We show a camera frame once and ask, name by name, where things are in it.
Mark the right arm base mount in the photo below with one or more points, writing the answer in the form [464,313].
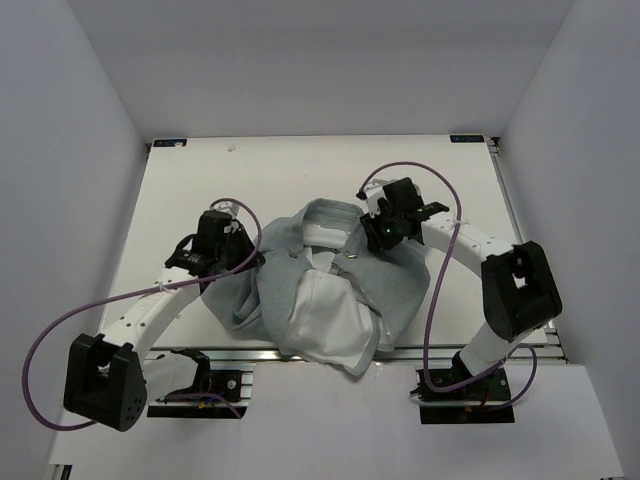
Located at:
[475,404]

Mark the grey zip-up jacket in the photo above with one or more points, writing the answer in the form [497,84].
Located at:
[320,294]

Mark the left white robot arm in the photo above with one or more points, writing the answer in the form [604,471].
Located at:
[112,376]

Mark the blue table label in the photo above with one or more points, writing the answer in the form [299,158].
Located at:
[169,143]
[467,138]

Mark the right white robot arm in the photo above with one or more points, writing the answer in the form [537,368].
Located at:
[519,293]

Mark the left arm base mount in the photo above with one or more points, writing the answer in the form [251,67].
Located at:
[188,384]

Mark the left blue table label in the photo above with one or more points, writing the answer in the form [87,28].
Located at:
[169,143]

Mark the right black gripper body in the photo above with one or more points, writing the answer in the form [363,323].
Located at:
[384,227]

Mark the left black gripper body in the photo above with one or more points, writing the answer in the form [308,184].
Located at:
[236,250]

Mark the right blue table label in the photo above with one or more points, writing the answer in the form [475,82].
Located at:
[467,138]

